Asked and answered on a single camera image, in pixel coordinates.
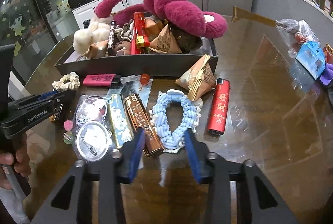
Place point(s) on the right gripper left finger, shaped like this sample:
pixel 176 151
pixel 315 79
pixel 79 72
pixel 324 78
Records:
pixel 71 199

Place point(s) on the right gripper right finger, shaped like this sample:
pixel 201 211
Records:
pixel 257 201

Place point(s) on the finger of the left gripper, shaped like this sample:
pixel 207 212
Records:
pixel 61 97
pixel 31 100

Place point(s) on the cream scrunchie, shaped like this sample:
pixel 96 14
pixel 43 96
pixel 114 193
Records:
pixel 67 82

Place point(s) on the blue floral lighter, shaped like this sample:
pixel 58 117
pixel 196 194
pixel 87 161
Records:
pixel 120 124

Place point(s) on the red lighter with cap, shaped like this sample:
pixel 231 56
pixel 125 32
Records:
pixel 220 104

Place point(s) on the light blue scrunchie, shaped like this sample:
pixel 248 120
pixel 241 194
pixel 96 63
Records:
pixel 172 114

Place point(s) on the translucent red lighter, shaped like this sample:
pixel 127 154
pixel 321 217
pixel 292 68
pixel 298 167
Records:
pixel 141 39

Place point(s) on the brown triangular paper packet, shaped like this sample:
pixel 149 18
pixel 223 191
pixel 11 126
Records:
pixel 198 79

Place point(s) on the black patterned lighter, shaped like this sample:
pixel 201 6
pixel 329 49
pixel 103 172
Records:
pixel 110 45

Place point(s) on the person's left hand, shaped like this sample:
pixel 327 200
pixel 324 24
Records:
pixel 20 160

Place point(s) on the pink flower charm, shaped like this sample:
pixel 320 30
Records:
pixel 68 125

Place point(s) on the green donut charm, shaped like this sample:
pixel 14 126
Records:
pixel 68 137

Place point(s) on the anime badge in bag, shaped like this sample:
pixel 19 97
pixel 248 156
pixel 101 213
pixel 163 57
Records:
pixel 93 108

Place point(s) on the white round badge in bag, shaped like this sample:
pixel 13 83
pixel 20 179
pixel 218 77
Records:
pixel 93 141

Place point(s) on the pink lighter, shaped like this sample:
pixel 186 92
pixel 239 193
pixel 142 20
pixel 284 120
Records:
pixel 102 80

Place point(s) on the copper metallic lighter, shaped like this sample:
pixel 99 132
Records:
pixel 139 119

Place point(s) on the cream plush toy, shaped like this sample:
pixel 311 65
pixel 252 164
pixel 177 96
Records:
pixel 97 31

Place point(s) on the red bead charm bag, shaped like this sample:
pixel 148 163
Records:
pixel 133 84

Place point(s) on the white kitchen cabinet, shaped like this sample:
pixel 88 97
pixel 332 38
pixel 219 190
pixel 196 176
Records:
pixel 87 11

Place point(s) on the purple and grey cloth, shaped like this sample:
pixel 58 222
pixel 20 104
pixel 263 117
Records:
pixel 326 80

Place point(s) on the black cardboard tray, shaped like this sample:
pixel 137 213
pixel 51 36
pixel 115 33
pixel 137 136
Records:
pixel 156 65

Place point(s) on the blue tissue packet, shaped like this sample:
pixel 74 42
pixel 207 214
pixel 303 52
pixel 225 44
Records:
pixel 311 56

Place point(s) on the magenta plush bear toy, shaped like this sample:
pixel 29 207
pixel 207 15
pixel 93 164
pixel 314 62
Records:
pixel 181 13

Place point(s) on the clear plastic snack bag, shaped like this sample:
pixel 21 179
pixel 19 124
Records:
pixel 294 34

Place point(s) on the wooden chair back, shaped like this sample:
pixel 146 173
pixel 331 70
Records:
pixel 239 13

